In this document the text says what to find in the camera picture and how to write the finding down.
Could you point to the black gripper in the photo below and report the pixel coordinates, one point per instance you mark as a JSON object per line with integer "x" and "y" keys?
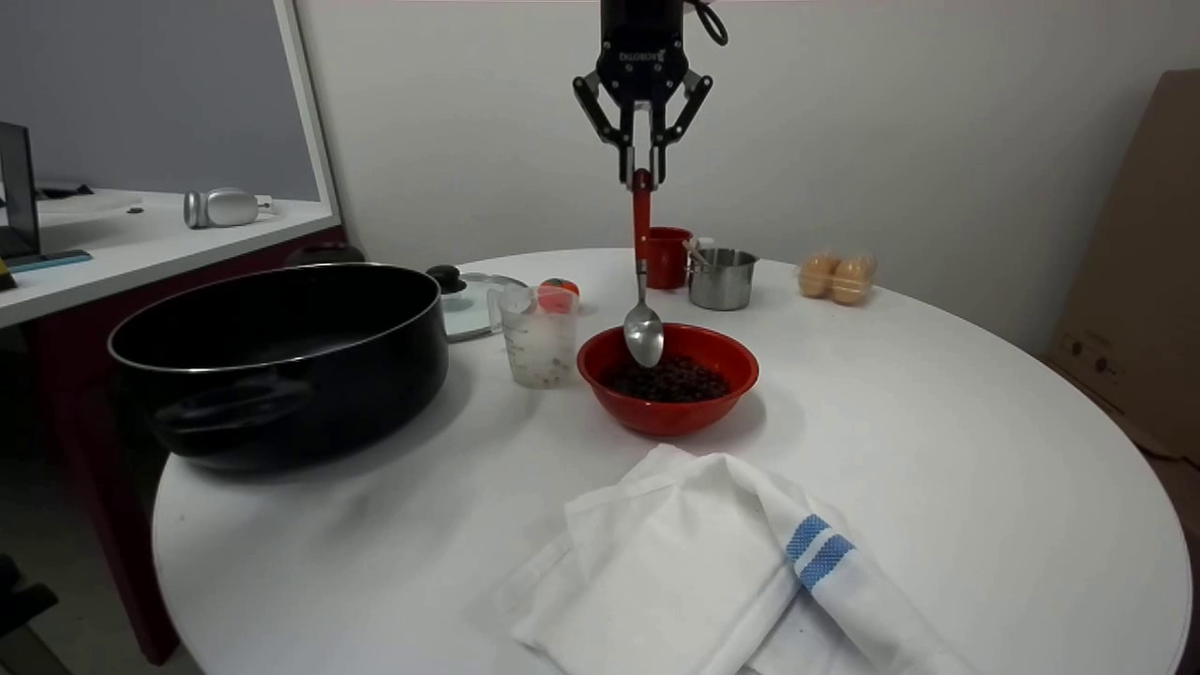
{"x": 644, "y": 49}

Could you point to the dark monitor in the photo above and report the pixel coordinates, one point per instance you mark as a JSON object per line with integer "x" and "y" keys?
{"x": 20, "y": 188}

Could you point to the orange bowl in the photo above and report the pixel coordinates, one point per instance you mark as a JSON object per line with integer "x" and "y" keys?
{"x": 661, "y": 418}

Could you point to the white blue-striped towel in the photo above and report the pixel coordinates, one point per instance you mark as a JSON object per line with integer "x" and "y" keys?
{"x": 661, "y": 566}

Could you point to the clear glass cup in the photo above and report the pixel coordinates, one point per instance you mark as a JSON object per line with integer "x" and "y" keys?
{"x": 542, "y": 357}

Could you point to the dark coffee beans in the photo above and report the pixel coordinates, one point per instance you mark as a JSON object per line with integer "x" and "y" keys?
{"x": 694, "y": 379}

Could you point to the white window frame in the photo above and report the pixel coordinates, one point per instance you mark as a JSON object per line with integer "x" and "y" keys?
{"x": 304, "y": 114}

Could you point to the silver object on desk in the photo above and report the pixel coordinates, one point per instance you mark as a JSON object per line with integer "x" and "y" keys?
{"x": 227, "y": 207}

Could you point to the red mug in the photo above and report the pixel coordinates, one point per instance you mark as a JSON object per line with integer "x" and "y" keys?
{"x": 669, "y": 259}

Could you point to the brown cardboard box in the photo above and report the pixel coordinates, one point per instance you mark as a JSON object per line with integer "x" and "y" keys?
{"x": 1145, "y": 313}

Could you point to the white desk with red frame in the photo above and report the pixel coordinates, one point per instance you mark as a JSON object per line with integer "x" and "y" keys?
{"x": 125, "y": 251}

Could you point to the steel cup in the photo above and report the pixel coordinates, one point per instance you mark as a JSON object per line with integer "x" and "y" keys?
{"x": 720, "y": 284}

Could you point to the flat blue object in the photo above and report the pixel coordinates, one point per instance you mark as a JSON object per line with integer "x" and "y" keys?
{"x": 50, "y": 259}

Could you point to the glass pot lid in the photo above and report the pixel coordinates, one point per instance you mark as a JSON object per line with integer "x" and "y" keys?
{"x": 480, "y": 313}

